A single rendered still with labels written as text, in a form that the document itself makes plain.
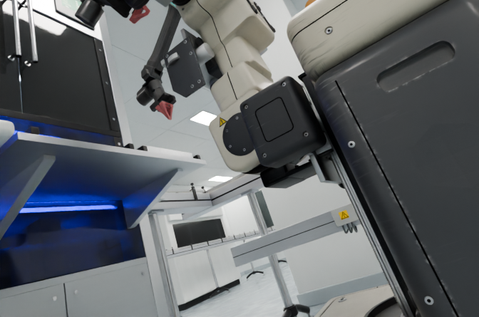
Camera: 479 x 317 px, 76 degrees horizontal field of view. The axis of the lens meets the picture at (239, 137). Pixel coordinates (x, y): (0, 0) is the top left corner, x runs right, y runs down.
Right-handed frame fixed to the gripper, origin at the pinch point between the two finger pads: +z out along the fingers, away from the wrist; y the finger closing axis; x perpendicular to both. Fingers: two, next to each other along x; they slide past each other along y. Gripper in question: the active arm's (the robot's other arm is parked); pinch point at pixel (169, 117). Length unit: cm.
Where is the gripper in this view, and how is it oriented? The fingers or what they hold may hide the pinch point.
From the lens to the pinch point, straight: 131.7
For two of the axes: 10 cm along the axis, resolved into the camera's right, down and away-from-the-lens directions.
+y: -7.4, 5.8, 3.4
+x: -5.1, -1.5, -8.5
